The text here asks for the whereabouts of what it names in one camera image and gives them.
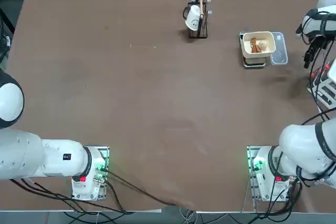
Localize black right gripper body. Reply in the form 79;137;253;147
309;35;329;50

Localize brown pretzel bread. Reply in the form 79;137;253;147
249;37;262;54

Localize silver digital kitchen scale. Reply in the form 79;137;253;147
238;31;267;69

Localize clear plastic lid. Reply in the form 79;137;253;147
270;31;289;66

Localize cream rectangular container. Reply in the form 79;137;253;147
241;31;277;59

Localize white smiley mug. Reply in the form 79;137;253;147
182;4;204;31

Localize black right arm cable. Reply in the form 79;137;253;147
301;32;336;127

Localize white three-layer storage frame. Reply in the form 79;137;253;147
306;60;336;110

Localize black cable across table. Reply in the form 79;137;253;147
104;168;195;208

